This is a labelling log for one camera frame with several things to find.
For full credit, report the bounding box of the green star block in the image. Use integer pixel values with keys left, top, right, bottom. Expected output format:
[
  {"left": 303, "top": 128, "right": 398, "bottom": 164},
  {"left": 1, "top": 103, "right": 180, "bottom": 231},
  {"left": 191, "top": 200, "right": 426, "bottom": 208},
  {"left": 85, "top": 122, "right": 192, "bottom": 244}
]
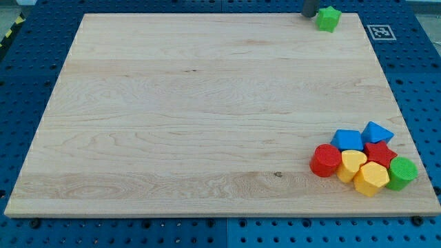
[{"left": 316, "top": 6, "right": 342, "bottom": 32}]

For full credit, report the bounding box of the blue triangle block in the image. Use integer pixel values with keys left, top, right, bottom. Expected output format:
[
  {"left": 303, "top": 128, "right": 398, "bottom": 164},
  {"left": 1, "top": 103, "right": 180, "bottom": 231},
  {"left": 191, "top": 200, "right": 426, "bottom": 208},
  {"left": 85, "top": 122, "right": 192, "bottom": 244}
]
[{"left": 361, "top": 121, "right": 394, "bottom": 144}]

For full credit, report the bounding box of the red star block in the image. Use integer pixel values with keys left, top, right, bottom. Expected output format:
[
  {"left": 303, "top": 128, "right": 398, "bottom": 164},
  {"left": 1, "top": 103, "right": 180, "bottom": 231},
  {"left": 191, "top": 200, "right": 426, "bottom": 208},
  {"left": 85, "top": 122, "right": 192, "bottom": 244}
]
[{"left": 364, "top": 141, "right": 398, "bottom": 169}]

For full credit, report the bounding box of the wooden board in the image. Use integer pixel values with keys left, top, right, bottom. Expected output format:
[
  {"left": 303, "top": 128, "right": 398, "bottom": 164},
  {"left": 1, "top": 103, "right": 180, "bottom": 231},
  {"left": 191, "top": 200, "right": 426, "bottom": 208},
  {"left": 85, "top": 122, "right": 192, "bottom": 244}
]
[{"left": 5, "top": 13, "right": 440, "bottom": 218}]

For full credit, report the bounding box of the red cylinder block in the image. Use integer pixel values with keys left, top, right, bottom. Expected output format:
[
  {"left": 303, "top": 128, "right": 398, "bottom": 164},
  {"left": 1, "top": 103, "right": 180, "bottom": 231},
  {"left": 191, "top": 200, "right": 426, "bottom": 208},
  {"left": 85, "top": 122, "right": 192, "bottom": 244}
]
[{"left": 309, "top": 144, "right": 342, "bottom": 178}]

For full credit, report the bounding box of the blue cube block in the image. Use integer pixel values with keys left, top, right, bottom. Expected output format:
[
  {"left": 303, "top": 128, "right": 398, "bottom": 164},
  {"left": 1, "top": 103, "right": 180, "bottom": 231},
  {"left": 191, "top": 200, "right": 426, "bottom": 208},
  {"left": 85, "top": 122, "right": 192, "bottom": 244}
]
[{"left": 330, "top": 130, "right": 364, "bottom": 152}]

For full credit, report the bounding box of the yellow heart block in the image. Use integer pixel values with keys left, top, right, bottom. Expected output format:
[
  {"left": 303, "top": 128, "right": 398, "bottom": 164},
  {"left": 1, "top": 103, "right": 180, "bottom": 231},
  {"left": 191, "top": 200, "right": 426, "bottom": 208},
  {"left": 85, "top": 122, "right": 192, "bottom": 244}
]
[{"left": 336, "top": 149, "right": 367, "bottom": 183}]

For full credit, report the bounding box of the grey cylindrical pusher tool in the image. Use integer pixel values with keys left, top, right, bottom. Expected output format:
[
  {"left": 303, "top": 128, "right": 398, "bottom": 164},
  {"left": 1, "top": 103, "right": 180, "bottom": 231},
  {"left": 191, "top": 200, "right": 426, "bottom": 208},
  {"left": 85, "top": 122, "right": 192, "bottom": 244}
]
[{"left": 301, "top": 0, "right": 320, "bottom": 18}]

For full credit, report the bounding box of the yellow hexagon block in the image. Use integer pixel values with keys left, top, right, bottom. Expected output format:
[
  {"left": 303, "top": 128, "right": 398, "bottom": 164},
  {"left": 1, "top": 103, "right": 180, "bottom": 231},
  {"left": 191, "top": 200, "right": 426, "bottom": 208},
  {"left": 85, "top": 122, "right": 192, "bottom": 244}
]
[{"left": 353, "top": 162, "right": 390, "bottom": 197}]

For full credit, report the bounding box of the white fiducial marker tag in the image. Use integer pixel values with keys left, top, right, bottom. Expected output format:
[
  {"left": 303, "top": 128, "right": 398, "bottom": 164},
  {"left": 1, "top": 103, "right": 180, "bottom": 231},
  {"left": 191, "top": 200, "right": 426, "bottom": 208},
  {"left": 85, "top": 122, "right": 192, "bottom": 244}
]
[{"left": 367, "top": 24, "right": 396, "bottom": 41}]

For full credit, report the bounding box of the green cylinder block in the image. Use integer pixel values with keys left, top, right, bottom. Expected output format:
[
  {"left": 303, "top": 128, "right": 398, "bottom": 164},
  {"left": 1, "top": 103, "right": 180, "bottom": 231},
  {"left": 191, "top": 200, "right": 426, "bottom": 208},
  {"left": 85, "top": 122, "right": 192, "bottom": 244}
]
[{"left": 386, "top": 156, "right": 418, "bottom": 191}]

